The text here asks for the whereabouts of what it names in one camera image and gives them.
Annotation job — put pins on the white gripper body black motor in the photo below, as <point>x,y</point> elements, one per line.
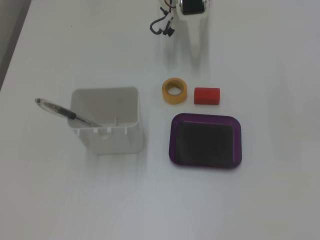
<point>193,4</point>

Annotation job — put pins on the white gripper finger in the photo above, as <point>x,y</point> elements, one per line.
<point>185,27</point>
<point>200,37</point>

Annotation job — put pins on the red cube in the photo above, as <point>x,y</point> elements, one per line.
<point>207,95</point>

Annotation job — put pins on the white plastic box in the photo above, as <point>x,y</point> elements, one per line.
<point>110,125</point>

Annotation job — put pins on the yellow tape roll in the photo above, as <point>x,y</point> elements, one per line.
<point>174,90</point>

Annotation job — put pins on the purple tray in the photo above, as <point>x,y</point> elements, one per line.
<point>205,141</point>

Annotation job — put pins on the black clear pen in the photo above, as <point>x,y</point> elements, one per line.
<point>62,110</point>

